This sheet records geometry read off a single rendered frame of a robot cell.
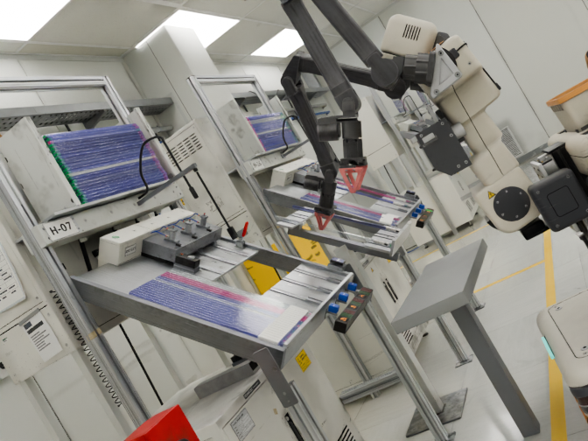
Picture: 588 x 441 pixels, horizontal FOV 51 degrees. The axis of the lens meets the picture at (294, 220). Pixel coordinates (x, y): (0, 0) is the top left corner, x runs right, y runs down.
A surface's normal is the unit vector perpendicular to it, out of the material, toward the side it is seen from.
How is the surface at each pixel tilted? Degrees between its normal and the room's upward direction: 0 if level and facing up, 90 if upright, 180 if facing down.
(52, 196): 90
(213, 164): 90
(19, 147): 90
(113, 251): 90
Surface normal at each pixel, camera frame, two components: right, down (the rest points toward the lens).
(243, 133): -0.36, 0.22
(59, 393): 0.79, -0.46
